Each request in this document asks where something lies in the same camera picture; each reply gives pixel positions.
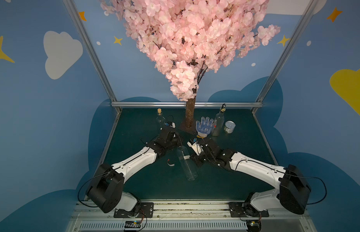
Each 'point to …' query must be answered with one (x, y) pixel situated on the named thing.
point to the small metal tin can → (229, 126)
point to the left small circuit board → (132, 224)
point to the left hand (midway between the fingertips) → (184, 136)
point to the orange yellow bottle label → (187, 157)
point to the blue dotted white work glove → (204, 128)
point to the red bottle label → (169, 159)
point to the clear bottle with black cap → (183, 153)
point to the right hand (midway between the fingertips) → (193, 155)
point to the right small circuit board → (254, 225)
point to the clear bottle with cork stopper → (160, 121)
